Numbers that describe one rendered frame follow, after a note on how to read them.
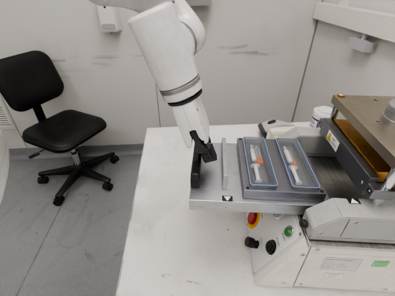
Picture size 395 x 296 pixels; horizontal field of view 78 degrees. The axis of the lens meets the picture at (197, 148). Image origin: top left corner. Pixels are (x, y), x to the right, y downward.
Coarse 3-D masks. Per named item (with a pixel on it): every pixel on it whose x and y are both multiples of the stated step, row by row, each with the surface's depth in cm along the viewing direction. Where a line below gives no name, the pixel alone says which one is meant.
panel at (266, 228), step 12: (264, 216) 65; (288, 216) 56; (252, 228) 68; (264, 228) 63; (276, 228) 58; (300, 228) 51; (264, 240) 61; (276, 240) 56; (288, 240) 53; (252, 252) 64; (264, 252) 59; (276, 252) 55; (252, 264) 61; (264, 264) 57
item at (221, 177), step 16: (224, 144) 61; (224, 160) 56; (208, 176) 57; (224, 176) 51; (192, 192) 53; (208, 192) 53; (224, 192) 53; (240, 192) 53; (192, 208) 53; (208, 208) 52; (224, 208) 52; (240, 208) 52; (256, 208) 51; (272, 208) 51; (288, 208) 51; (304, 208) 50
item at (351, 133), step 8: (336, 120) 61; (344, 120) 61; (344, 128) 58; (352, 128) 58; (352, 136) 55; (360, 136) 55; (352, 144) 53; (360, 144) 52; (368, 144) 52; (360, 152) 50; (368, 152) 50; (376, 152) 50; (368, 160) 48; (376, 160) 48; (384, 160) 48; (376, 168) 46; (384, 168) 46; (384, 176) 45
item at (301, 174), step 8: (280, 144) 62; (288, 144) 62; (296, 144) 62; (288, 152) 59; (296, 152) 59; (288, 160) 56; (296, 160) 56; (304, 160) 56; (288, 168) 54; (296, 168) 54; (304, 168) 54; (296, 176) 52; (304, 176) 52; (312, 176) 52; (296, 184) 50; (304, 184) 50; (312, 184) 50
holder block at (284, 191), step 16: (240, 144) 63; (272, 144) 63; (240, 160) 58; (272, 160) 58; (240, 176) 56; (256, 192) 50; (272, 192) 50; (288, 192) 49; (304, 192) 49; (320, 192) 49
